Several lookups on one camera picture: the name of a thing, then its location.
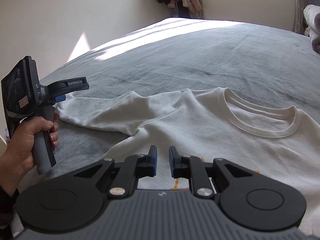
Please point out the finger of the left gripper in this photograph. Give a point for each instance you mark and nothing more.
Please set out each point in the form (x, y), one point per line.
(60, 98)

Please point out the folded grey pink quilt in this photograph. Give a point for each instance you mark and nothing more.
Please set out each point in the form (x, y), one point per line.
(311, 15)

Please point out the white cream sweatshirt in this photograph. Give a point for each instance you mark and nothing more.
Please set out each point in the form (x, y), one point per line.
(282, 144)

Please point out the person left hand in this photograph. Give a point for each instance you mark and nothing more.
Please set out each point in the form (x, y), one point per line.
(17, 160)

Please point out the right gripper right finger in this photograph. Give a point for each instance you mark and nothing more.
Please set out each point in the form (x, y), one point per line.
(192, 168)

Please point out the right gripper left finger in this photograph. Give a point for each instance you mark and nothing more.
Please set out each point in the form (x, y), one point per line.
(132, 169)

